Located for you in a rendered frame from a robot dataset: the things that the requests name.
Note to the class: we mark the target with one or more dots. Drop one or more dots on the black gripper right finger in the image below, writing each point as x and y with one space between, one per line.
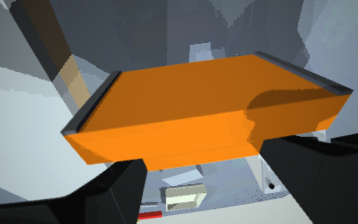
322 177

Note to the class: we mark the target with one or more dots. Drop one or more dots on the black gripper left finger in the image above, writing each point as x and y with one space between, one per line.
112 197

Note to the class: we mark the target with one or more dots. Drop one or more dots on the white panel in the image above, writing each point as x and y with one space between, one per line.
41 89

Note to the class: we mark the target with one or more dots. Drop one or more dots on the red flat bar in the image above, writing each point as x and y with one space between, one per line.
149 215

